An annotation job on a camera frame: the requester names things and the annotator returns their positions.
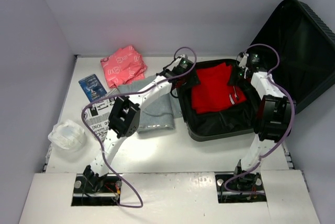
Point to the clear plastic wrapped packet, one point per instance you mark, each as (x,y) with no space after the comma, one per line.
(67,137)

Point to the blue card packet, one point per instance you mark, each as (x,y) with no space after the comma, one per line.
(92,87)

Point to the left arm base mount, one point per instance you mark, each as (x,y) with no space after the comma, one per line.
(106,193)

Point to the pink patterned garment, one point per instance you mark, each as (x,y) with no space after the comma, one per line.
(124,66)

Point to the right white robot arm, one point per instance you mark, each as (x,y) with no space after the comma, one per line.
(274,117)

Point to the black white newspaper-print garment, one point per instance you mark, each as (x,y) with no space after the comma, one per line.
(97,115)

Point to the grey garment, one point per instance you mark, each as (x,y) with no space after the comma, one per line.
(160,114)

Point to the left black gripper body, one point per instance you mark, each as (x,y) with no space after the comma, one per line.
(192,80)

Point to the red garment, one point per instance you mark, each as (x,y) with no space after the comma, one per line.
(213,94)

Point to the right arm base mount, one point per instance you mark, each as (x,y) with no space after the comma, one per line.
(244,190)

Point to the black hard-shell suitcase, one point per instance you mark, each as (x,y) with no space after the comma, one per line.
(288,65)

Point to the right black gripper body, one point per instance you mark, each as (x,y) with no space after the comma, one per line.
(236,78)

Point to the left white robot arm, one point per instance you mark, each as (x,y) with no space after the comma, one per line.
(124,118)

